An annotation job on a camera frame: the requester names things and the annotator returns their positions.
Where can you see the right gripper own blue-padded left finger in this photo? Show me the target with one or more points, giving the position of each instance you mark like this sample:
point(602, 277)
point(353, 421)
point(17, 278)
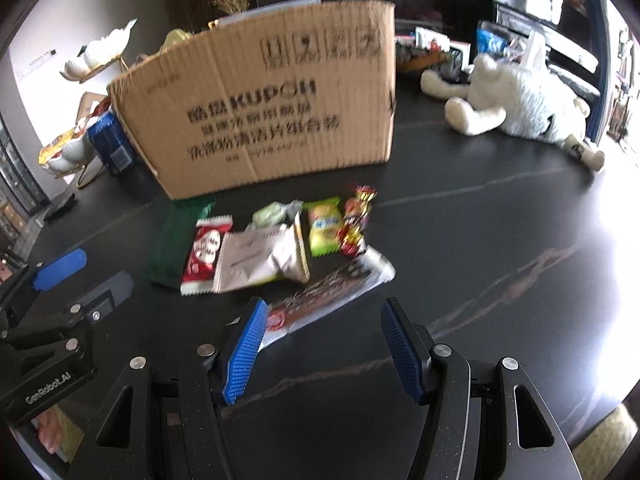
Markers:
point(146, 429)

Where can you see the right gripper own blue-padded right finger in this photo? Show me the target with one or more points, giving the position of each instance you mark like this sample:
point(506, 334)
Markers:
point(483, 421)

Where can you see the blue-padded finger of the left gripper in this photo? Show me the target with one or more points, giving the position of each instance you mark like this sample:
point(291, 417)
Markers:
point(51, 274)

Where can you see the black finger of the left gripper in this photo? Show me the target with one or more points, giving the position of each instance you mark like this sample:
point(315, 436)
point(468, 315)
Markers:
point(106, 298)

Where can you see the red white KitKat wrapper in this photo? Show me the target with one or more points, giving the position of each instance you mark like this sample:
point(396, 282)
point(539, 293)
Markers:
point(199, 272)

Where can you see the pale green candy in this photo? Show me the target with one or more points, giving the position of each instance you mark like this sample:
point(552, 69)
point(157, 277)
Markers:
point(274, 214)

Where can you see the red gold candy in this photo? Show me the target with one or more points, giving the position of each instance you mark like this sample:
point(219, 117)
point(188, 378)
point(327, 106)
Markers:
point(355, 220)

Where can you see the dark green snack packet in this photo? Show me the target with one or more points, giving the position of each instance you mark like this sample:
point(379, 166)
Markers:
point(172, 246)

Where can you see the blue soda can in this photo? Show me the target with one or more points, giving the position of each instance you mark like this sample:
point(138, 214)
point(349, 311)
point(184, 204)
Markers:
point(110, 141)

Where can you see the beige foil snack packet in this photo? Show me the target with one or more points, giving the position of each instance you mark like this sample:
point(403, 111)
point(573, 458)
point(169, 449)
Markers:
point(253, 258)

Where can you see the long dark chocolate bar wrapper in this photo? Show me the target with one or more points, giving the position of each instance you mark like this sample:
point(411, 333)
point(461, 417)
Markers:
point(342, 286)

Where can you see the yellow green candy packet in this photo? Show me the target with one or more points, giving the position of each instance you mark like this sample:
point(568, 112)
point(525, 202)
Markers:
point(325, 226)

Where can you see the green mountain-shaped ornament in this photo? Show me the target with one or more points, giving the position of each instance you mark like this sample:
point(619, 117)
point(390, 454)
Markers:
point(174, 37)

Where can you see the brown cardboard box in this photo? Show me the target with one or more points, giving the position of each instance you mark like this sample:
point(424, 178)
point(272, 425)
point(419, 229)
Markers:
point(292, 91)

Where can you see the white plush sheep toy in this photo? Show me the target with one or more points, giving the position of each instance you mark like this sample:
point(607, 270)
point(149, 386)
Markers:
point(528, 104)

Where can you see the patterned storage basket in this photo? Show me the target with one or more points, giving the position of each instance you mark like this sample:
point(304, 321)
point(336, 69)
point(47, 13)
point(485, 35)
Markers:
point(420, 48)

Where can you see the blue snack bag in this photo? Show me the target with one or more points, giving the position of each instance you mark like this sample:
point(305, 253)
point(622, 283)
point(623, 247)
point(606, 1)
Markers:
point(490, 43)

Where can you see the clear plastic zip bag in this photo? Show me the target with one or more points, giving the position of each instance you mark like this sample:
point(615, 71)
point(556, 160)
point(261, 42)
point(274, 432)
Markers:
point(237, 17)

